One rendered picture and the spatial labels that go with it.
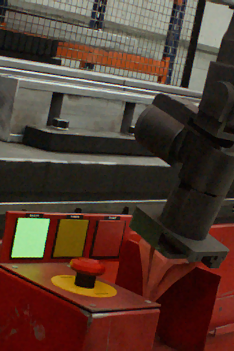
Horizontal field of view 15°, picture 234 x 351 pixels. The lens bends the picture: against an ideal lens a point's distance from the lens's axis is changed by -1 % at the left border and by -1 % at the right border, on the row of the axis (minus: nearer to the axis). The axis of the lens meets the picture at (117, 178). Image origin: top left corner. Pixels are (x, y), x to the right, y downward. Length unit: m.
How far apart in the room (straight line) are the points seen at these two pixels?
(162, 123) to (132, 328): 0.23
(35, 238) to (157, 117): 0.19
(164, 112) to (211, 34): 7.09
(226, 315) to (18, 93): 0.70
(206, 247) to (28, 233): 0.20
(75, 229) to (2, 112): 0.33
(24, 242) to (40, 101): 0.40
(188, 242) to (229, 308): 0.84
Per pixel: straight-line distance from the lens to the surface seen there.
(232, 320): 1.85
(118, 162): 1.37
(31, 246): 1.04
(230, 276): 1.79
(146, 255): 1.02
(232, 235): 1.74
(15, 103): 1.34
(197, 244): 1.00
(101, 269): 0.98
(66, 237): 1.07
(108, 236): 1.12
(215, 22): 8.12
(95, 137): 1.41
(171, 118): 1.02
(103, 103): 1.51
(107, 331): 0.94
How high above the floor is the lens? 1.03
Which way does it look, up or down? 7 degrees down
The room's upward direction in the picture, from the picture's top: 12 degrees clockwise
